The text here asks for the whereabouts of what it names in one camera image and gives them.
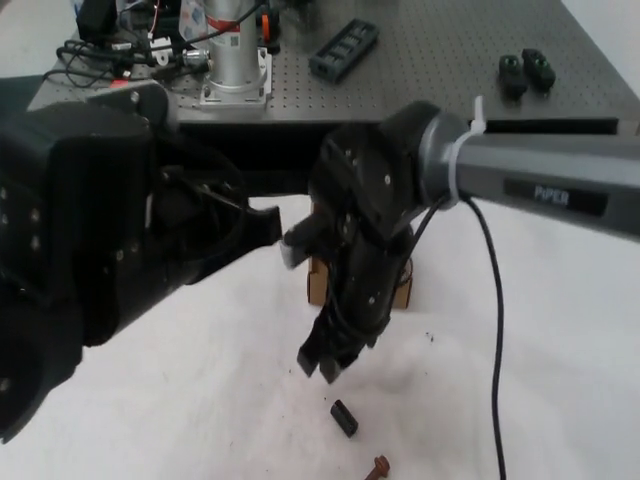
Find metal bench with holes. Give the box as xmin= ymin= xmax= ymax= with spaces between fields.
xmin=27 ymin=0 xmax=637 ymax=126

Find white zip tie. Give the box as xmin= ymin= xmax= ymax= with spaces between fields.
xmin=443 ymin=96 xmax=489 ymax=209

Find black sleeve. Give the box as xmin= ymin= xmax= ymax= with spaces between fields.
xmin=329 ymin=397 xmax=359 ymax=439

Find cardboard box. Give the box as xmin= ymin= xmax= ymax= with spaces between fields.
xmin=306 ymin=199 xmax=414 ymax=309

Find black slotted holder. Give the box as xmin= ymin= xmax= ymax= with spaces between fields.
xmin=308 ymin=18 xmax=381 ymax=82

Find black module with green lens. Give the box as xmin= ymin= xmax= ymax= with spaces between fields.
xmin=520 ymin=47 xmax=557 ymax=92
xmin=498 ymin=53 xmax=528 ymax=98

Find tangled black cables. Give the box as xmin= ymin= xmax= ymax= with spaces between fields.
xmin=43 ymin=38 xmax=166 ymax=89

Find black cable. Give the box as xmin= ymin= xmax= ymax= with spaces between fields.
xmin=409 ymin=193 xmax=507 ymax=480

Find silver-white machine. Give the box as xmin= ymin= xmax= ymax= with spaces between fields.
xmin=198 ymin=0 xmax=274 ymax=110

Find rusty brown bolt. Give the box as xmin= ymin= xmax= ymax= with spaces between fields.
xmin=363 ymin=453 xmax=397 ymax=480

